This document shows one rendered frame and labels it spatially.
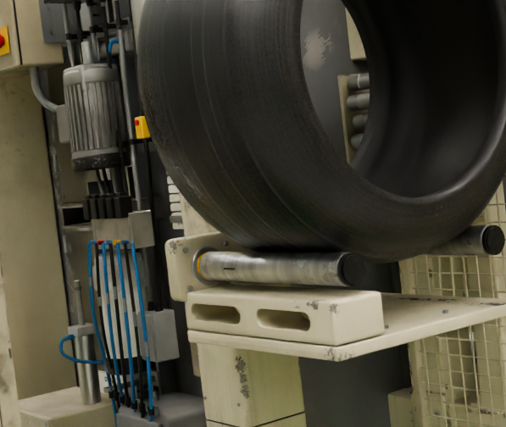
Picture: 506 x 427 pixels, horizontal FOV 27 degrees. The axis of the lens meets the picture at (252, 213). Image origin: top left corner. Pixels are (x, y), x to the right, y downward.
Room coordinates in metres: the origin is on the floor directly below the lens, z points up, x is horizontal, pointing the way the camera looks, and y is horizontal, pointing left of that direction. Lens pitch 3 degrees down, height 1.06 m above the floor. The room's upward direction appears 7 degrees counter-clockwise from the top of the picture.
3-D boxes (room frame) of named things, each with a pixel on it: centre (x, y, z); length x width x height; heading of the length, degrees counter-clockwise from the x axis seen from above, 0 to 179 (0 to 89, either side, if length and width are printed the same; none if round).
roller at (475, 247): (1.69, -0.25, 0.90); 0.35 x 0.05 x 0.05; 36
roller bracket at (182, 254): (1.76, -0.03, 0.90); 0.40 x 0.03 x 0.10; 126
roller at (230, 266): (1.53, -0.02, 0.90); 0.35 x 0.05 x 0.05; 36
